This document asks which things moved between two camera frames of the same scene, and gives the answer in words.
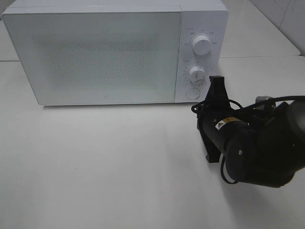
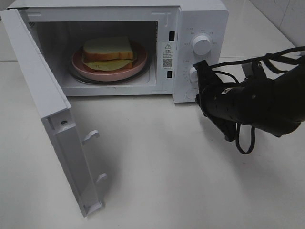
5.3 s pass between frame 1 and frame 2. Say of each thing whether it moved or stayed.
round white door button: stayed
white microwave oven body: stayed
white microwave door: moved
